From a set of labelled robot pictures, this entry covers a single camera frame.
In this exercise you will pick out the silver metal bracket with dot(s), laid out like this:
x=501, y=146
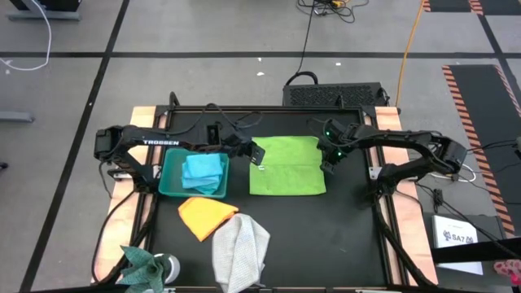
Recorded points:
x=374, y=173

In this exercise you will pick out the grey floor bar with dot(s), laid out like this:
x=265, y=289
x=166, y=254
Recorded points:
x=16, y=117

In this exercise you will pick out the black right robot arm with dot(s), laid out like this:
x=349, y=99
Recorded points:
x=407, y=140

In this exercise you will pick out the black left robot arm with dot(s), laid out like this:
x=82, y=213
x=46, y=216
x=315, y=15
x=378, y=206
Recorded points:
x=154, y=142

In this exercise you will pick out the black table frame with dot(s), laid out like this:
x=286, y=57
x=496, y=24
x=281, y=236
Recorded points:
x=285, y=109

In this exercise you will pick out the light blue microfiber towel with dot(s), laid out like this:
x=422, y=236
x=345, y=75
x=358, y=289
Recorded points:
x=203, y=169

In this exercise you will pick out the large black hazard-striped mat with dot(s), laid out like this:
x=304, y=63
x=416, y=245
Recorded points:
x=480, y=106

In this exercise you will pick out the pink object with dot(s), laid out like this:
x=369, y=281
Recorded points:
x=509, y=268

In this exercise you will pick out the orange microfiber towel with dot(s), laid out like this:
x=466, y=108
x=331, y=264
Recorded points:
x=203, y=215

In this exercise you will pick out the green microfiber towel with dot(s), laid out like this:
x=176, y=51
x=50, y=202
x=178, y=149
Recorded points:
x=289, y=171

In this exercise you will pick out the small black hazard-striped mat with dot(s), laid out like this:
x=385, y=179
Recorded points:
x=447, y=5

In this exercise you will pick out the grey microfiber towel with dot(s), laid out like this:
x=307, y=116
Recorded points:
x=240, y=252

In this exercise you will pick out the grey desk foot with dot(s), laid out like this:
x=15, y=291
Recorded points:
x=40, y=16

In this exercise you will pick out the teal plastic bin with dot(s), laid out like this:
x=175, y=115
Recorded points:
x=171, y=171

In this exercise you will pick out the grey round roll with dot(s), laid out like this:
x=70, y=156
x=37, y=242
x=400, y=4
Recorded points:
x=174, y=266

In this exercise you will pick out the teal paper plant ornament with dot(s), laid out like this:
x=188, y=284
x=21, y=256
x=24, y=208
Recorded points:
x=142, y=264

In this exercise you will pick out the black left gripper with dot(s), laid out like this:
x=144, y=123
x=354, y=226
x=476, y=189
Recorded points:
x=230, y=142

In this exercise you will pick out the black camera mount beam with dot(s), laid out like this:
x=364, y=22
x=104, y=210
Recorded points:
x=476, y=251

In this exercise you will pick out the black power adapter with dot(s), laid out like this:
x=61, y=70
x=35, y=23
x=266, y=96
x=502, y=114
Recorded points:
x=438, y=196

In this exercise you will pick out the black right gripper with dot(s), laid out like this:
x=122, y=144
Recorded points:
x=338, y=138

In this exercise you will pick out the black computer case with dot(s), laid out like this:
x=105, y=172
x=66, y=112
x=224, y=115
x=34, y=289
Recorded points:
x=334, y=95

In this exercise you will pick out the black metal bracket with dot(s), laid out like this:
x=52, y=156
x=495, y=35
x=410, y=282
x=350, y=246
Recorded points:
x=116, y=175

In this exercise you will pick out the white SA7 sign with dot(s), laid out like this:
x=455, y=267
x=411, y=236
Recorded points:
x=454, y=236

